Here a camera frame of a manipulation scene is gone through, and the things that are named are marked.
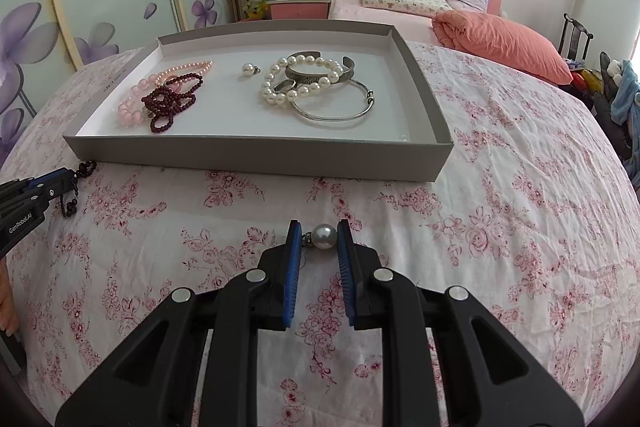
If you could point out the grey cardboard box tray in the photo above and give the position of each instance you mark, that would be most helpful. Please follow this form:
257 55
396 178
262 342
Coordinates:
225 107

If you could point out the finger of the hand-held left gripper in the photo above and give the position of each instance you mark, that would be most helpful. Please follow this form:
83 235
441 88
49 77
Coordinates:
47 196
50 179

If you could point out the dark wooden chair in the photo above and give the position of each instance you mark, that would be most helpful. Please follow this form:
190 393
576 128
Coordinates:
575 37

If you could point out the blue plush garment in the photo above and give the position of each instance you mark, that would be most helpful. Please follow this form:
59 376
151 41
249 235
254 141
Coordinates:
627 92

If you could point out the dark grey garment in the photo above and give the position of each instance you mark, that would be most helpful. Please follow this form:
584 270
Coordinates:
612 117

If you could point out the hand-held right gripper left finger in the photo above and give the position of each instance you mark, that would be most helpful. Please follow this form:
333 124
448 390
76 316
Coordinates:
290 277

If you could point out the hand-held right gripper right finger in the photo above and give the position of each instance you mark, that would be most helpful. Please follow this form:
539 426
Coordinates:
345 277

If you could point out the person's left hand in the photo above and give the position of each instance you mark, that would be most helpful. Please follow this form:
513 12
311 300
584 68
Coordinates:
6 297

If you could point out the orange duvet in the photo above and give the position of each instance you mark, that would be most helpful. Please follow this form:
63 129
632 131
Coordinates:
500 37

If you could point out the white pearl earring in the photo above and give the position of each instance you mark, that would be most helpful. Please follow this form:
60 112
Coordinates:
322 237
247 70

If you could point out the thin silver bangle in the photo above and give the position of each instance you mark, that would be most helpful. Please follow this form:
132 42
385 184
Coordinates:
350 112

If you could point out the pink nightstand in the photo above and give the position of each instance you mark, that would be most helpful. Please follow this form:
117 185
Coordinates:
300 10

